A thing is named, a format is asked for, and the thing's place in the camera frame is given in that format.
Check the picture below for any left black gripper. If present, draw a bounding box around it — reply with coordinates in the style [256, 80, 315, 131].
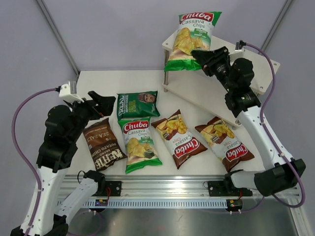
[65, 90, 116, 142]

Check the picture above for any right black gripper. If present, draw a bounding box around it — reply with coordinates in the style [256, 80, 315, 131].
[192, 47, 235, 93]

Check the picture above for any green Chuba cassava chips bag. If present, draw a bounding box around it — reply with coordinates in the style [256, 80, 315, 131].
[164, 11, 222, 72]

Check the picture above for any dark green Real chips bag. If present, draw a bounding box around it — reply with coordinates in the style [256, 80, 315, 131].
[117, 91, 160, 120]

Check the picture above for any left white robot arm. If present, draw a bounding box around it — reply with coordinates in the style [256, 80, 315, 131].
[10, 91, 116, 236]

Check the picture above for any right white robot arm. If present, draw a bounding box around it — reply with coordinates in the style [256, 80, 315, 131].
[191, 47, 306, 197]

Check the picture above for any white two-tier shelf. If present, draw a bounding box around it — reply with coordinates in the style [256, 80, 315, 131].
[162, 36, 272, 126]

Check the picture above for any brown Chuba chips bag centre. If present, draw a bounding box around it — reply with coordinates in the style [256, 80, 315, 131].
[151, 110, 208, 169]

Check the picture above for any brown chuba chips bag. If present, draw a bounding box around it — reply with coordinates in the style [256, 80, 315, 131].
[151, 110, 208, 169]
[195, 117, 254, 172]

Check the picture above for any brown Chuba chips bag right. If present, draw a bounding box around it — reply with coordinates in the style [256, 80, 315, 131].
[195, 117, 254, 172]

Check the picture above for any brown Kettle sea salt bag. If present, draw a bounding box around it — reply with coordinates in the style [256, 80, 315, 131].
[83, 118, 127, 172]

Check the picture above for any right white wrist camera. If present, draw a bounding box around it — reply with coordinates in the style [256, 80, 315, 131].
[234, 40, 246, 53]

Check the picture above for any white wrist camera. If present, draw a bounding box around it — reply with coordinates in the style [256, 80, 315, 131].
[234, 40, 246, 53]
[59, 81, 84, 104]

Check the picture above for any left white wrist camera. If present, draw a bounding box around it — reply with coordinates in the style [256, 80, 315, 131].
[59, 81, 84, 104]

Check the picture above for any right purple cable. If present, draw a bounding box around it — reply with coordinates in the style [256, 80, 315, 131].
[245, 43, 307, 214]

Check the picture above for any purple cable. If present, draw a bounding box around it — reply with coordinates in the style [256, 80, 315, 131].
[12, 88, 109, 236]
[245, 43, 307, 214]

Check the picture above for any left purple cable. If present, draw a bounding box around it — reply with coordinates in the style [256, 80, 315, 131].
[12, 88, 109, 236]

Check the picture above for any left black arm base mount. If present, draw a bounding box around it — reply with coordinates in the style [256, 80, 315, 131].
[93, 180, 122, 197]

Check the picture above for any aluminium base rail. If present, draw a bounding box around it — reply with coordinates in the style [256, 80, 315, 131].
[56, 175, 301, 197]

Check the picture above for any white slotted cable duct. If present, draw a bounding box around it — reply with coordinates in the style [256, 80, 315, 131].
[83, 198, 227, 209]

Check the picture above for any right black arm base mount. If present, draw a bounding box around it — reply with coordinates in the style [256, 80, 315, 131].
[207, 180, 239, 197]

